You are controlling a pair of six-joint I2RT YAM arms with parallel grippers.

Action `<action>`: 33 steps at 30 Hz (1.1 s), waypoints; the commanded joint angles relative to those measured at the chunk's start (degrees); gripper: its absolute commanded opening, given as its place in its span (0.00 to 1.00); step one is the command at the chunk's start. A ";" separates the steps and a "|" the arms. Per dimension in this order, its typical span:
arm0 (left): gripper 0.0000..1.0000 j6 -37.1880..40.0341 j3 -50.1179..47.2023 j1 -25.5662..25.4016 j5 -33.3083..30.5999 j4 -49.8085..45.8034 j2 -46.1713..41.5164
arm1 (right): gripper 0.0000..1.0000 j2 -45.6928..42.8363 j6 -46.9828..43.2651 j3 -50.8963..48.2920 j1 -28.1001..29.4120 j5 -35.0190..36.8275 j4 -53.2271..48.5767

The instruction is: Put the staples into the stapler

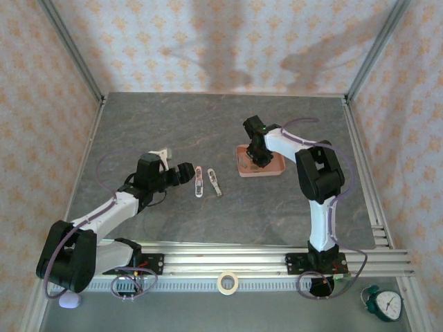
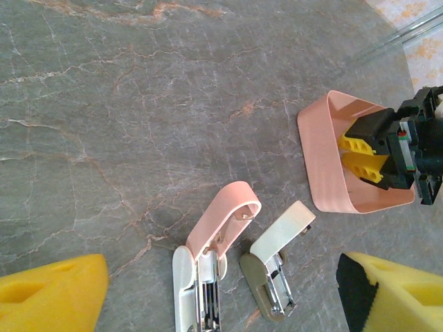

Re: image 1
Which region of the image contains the pink plastic tray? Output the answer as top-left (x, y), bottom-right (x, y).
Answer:
top-left (235, 145), bottom-right (287, 178)

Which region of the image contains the small white cylinder case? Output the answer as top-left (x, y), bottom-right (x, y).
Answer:
top-left (206, 168), bottom-right (224, 198)

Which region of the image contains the beige masking tape roll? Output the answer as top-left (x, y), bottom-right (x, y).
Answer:
top-left (217, 271), bottom-right (239, 295)

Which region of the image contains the small lavender case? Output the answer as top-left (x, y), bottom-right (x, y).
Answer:
top-left (57, 293), bottom-right (82, 309)

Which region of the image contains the green white analog timer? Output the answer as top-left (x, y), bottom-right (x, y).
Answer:
top-left (361, 285), bottom-right (404, 323)

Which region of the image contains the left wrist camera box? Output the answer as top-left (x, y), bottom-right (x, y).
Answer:
top-left (147, 148), bottom-right (174, 171)

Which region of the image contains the aluminium side rail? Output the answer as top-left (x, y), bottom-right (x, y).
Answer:
top-left (341, 97), bottom-right (396, 249)
top-left (64, 98), bottom-right (107, 225)

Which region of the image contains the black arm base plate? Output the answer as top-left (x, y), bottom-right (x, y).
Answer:
top-left (285, 252), bottom-right (349, 277)
top-left (102, 253), bottom-right (165, 277)

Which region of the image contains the long aluminium base rail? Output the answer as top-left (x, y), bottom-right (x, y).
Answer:
top-left (93, 246), bottom-right (415, 278)

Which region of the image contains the grey slotted cable duct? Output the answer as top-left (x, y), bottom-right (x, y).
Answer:
top-left (86, 279), bottom-right (351, 293)

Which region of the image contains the aluminium frame post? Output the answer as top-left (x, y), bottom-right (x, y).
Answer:
top-left (345, 0), bottom-right (413, 102)
top-left (37, 0), bottom-right (106, 104)

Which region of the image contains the aluminium frame leg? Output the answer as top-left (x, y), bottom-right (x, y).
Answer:
top-left (396, 276), bottom-right (430, 332)
top-left (20, 279), bottom-right (53, 332)

